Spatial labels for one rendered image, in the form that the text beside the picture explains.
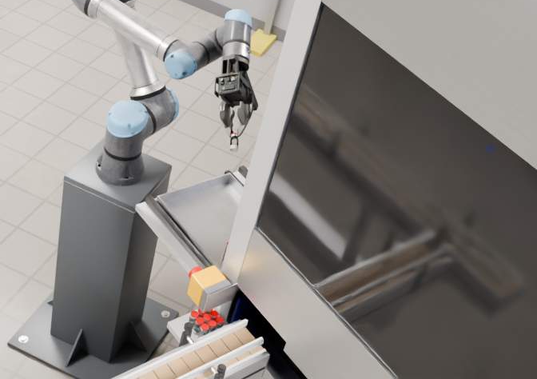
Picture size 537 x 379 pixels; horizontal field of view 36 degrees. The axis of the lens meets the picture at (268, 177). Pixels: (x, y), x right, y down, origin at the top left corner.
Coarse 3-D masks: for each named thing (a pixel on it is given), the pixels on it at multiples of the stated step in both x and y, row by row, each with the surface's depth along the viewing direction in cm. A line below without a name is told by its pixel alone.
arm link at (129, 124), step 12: (120, 108) 243; (132, 108) 243; (144, 108) 244; (108, 120) 241; (120, 120) 239; (132, 120) 240; (144, 120) 241; (108, 132) 243; (120, 132) 240; (132, 132) 240; (144, 132) 245; (108, 144) 245; (120, 144) 242; (132, 144) 243; (120, 156) 245; (132, 156) 247
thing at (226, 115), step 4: (224, 108) 215; (228, 108) 217; (220, 112) 212; (224, 112) 214; (228, 112) 216; (232, 112) 216; (220, 116) 212; (224, 116) 214; (228, 116) 216; (232, 116) 216; (224, 120) 213; (228, 120) 215; (232, 120) 216; (224, 124) 214; (228, 124) 215; (232, 124) 215; (228, 128) 214; (232, 128) 216; (228, 132) 214; (232, 132) 214
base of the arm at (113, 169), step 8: (104, 152) 249; (104, 160) 249; (112, 160) 247; (120, 160) 246; (128, 160) 247; (136, 160) 249; (96, 168) 252; (104, 168) 249; (112, 168) 248; (120, 168) 248; (128, 168) 249; (136, 168) 250; (144, 168) 256; (104, 176) 250; (112, 176) 249; (120, 176) 249; (128, 176) 251; (136, 176) 252; (112, 184) 250; (120, 184) 250; (128, 184) 251
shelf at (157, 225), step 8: (248, 168) 257; (240, 176) 253; (136, 208) 233; (144, 208) 232; (144, 216) 231; (152, 216) 231; (152, 224) 228; (160, 224) 229; (160, 232) 227; (168, 232) 227; (168, 240) 225; (176, 240) 226; (168, 248) 225; (176, 248) 223; (184, 248) 224; (176, 256) 222; (184, 256) 222; (184, 264) 220; (192, 264) 220
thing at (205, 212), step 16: (224, 176) 246; (176, 192) 236; (192, 192) 241; (208, 192) 244; (224, 192) 245; (240, 192) 245; (176, 208) 235; (192, 208) 237; (208, 208) 238; (224, 208) 240; (176, 224) 228; (192, 224) 232; (208, 224) 233; (224, 224) 235; (192, 240) 223; (208, 240) 228; (224, 240) 230; (208, 256) 219
